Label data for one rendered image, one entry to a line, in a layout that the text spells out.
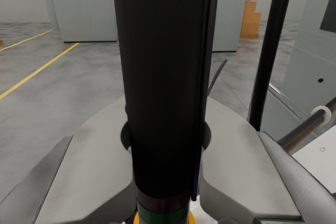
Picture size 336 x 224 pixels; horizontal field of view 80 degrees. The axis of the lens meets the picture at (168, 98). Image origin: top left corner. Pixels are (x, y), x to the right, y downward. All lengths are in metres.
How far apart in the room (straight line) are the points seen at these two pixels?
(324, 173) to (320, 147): 0.06
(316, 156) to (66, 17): 7.46
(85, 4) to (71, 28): 0.93
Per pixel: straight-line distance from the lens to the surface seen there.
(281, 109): 1.37
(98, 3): 7.27
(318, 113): 0.37
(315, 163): 0.55
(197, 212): 0.20
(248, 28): 8.33
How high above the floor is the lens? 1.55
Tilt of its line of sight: 28 degrees down
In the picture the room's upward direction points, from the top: straight up
